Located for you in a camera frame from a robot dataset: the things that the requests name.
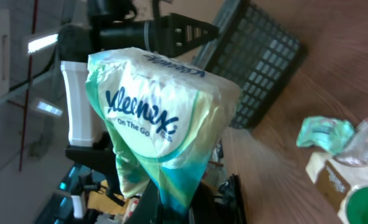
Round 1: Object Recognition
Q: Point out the green lid jar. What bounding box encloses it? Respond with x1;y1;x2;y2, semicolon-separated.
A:
346;187;368;224

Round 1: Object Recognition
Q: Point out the white ceiling light fixture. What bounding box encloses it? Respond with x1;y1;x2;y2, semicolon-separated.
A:
23;31;59;55

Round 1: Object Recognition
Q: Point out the teal wet wipes pack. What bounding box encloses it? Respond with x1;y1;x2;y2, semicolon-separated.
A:
296;116;356;155

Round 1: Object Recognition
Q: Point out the grey plastic mesh basket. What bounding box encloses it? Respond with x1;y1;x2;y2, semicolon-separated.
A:
192;0;306;129

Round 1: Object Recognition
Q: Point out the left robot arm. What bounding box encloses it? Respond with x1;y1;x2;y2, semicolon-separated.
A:
58;1;240;204

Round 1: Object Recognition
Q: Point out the beige brown snack bag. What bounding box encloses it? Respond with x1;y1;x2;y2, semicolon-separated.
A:
306;118;368;224

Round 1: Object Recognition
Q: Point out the small teal tissue pack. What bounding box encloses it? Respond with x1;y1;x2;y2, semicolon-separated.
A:
85;47;242;216

